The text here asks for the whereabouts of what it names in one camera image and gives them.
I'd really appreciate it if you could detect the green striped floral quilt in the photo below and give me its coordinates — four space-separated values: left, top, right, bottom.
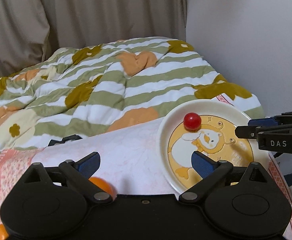
0 37 264 153

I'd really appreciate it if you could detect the cream oval duck dish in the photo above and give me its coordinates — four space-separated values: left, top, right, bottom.
156 100 269 193

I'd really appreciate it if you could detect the small orange mandarin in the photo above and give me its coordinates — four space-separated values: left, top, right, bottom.
0 224 9 240

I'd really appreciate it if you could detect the pink floral tablecloth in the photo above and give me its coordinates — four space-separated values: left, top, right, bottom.
0 93 292 240

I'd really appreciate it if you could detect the black plastic frame piece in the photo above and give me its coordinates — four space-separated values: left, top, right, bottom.
47 134 82 147

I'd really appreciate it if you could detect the red cherry tomato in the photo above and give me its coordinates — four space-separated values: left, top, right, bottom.
183 112 202 131

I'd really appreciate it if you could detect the beige curtain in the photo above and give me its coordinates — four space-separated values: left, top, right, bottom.
0 0 186 76

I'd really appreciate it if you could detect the orange mandarin far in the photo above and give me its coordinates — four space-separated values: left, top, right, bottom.
89 177 116 199

